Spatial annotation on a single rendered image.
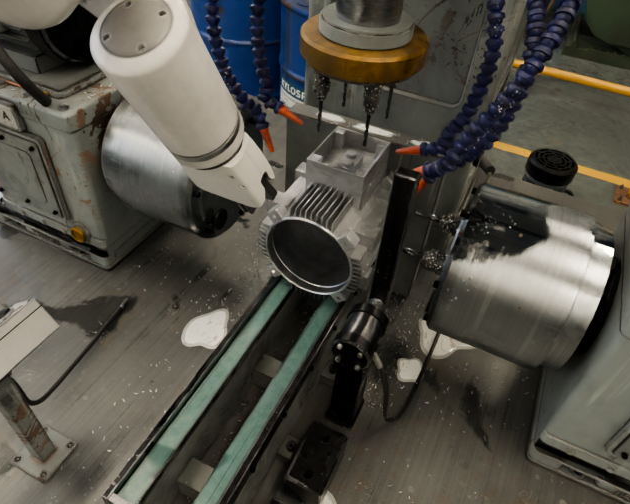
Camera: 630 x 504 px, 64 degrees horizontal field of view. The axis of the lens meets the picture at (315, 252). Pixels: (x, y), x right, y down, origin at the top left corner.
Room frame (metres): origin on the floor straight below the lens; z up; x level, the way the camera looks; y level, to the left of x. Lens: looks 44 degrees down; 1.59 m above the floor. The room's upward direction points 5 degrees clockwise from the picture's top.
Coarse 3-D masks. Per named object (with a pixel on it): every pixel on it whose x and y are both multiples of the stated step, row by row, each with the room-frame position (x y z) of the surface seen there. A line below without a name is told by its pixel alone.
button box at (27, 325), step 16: (16, 304) 0.41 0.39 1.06; (32, 304) 0.40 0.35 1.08; (0, 320) 0.37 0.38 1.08; (16, 320) 0.37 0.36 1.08; (32, 320) 0.38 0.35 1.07; (48, 320) 0.39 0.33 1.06; (0, 336) 0.35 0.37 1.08; (16, 336) 0.36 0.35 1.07; (32, 336) 0.36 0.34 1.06; (48, 336) 0.37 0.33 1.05; (0, 352) 0.33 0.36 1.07; (16, 352) 0.34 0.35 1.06; (0, 368) 0.32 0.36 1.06
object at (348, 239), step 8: (384, 176) 0.74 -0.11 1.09; (392, 176) 0.74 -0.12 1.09; (384, 184) 0.73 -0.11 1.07; (272, 208) 0.63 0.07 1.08; (280, 208) 0.62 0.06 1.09; (272, 216) 0.62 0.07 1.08; (280, 216) 0.61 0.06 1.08; (344, 232) 0.58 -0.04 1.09; (352, 232) 0.58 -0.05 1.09; (344, 240) 0.57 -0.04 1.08; (352, 240) 0.57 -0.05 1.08; (344, 248) 0.57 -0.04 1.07; (352, 248) 0.56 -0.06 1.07; (272, 264) 0.62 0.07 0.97; (272, 272) 0.62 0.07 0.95; (336, 296) 0.57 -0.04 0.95; (344, 296) 0.56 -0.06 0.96
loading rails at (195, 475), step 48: (288, 288) 0.61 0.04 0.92; (240, 336) 0.50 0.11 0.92; (192, 384) 0.39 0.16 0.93; (240, 384) 0.45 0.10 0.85; (288, 384) 0.42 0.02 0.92; (192, 432) 0.33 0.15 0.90; (240, 432) 0.33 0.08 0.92; (288, 432) 0.39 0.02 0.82; (144, 480) 0.26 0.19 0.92; (192, 480) 0.29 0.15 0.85; (240, 480) 0.26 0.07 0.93
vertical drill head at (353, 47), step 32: (352, 0) 0.68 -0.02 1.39; (384, 0) 0.68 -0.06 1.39; (320, 32) 0.70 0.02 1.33; (352, 32) 0.66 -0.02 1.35; (384, 32) 0.66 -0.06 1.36; (416, 32) 0.74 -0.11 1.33; (320, 64) 0.65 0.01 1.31; (352, 64) 0.63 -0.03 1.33; (384, 64) 0.63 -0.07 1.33; (416, 64) 0.66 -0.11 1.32; (320, 96) 0.68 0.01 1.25; (320, 128) 0.69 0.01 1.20
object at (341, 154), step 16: (336, 128) 0.79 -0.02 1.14; (320, 144) 0.73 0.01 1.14; (336, 144) 0.77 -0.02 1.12; (352, 144) 0.78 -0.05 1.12; (368, 144) 0.77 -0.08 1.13; (384, 144) 0.75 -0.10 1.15; (320, 160) 0.69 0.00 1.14; (336, 160) 0.73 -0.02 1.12; (352, 160) 0.71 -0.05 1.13; (368, 160) 0.74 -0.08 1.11; (384, 160) 0.74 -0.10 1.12; (320, 176) 0.67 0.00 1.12; (336, 176) 0.66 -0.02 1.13; (352, 176) 0.65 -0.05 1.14; (368, 176) 0.66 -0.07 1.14; (352, 192) 0.65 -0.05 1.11; (368, 192) 0.67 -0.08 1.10
